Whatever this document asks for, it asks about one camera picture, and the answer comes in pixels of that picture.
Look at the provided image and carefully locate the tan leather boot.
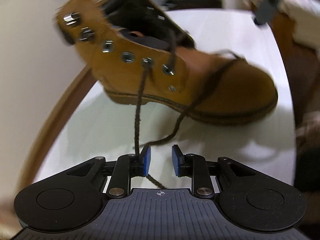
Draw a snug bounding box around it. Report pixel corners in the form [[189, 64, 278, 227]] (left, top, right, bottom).
[[56, 0, 278, 124]]

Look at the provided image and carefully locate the dark brown shoelace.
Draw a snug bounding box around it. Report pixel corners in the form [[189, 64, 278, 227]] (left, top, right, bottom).
[[133, 28, 246, 189]]

